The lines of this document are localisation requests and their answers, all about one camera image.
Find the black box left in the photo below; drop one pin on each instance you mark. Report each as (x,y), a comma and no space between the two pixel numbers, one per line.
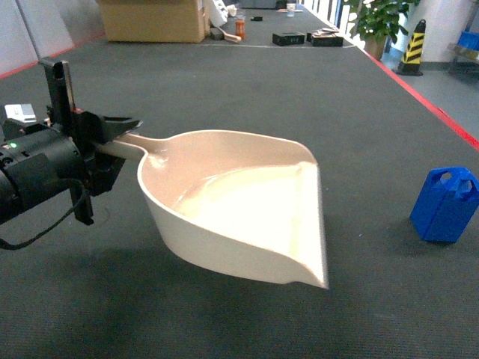
(288,39)

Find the white paper cup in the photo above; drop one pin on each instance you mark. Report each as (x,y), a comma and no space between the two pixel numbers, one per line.
(291,9)

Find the large cardboard box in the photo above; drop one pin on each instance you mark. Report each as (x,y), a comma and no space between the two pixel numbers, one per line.
(168,21)

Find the wooden handled brush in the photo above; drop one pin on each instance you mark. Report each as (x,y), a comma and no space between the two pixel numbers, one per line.
(217,33)

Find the black box right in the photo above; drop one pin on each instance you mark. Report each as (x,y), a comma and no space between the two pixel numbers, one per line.
(324,39)

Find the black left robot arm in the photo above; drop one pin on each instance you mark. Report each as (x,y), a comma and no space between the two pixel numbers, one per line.
(64,156)

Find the beige plastic dustpan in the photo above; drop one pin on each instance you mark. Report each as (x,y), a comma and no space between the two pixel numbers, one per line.
(237,203)

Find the red table frame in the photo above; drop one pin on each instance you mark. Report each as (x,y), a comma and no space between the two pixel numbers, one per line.
(437,111)

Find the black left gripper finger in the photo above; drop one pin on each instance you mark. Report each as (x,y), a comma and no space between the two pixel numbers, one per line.
(106,171)
(112,127)

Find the blue plastic block part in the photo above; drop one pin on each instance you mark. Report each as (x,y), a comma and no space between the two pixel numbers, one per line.
(445,205)

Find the white printed bag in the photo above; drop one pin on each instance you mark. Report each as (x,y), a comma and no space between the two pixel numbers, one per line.
(218,12)

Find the yellow black traffic cone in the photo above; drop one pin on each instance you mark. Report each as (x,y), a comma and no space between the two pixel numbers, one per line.
(411,61)

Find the orange bottle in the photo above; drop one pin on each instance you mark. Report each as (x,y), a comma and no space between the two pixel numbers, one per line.
(240,28)

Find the black box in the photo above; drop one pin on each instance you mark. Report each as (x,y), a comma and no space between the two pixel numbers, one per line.
(324,39)
(288,39)

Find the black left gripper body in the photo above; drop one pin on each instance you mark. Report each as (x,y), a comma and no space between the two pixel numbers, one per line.
(86,136)

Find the potted green plant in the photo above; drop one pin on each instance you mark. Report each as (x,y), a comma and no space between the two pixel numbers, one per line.
(376,21)

